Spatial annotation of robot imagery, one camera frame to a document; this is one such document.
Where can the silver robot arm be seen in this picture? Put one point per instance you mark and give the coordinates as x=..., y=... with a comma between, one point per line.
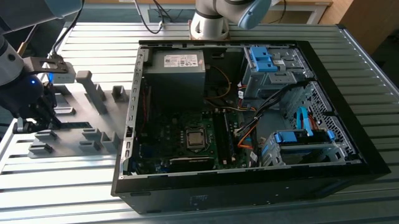
x=206, y=25

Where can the black RAM slot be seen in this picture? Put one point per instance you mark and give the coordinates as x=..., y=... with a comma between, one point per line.
x=220, y=137

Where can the grey parts rack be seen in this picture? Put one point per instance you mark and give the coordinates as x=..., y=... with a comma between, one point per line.
x=118, y=121

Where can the green motherboard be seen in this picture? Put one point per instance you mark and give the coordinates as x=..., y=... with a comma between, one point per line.
x=168, y=130

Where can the grey power supply unit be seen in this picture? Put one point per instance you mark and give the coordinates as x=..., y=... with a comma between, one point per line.
x=174, y=84

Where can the white framed desk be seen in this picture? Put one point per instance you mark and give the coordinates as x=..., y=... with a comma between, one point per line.
x=144, y=14

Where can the CPU socket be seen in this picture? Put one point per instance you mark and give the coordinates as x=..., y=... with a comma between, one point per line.
x=195, y=138

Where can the black graphics card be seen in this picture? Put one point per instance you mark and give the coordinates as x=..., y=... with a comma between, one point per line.
x=191, y=163

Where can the black PC case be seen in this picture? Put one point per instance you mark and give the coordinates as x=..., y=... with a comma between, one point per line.
x=218, y=191

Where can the silver drive cage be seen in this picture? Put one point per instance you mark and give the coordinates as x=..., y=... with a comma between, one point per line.
x=264, y=81

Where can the blue drive bay latch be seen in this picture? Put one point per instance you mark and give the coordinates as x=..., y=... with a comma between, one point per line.
x=262, y=60

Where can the pale blue disk carrier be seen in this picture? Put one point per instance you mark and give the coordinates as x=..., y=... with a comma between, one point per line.
x=267, y=151

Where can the perforated silver disk bay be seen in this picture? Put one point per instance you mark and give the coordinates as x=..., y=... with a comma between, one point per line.
x=311, y=147

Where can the wooden cabinet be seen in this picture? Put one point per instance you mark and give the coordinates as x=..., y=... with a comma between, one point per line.
x=367, y=23

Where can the black camera bracket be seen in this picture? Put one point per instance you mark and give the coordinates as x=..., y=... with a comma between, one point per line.
x=32, y=65

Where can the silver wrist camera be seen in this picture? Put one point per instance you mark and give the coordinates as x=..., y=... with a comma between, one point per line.
x=63, y=77

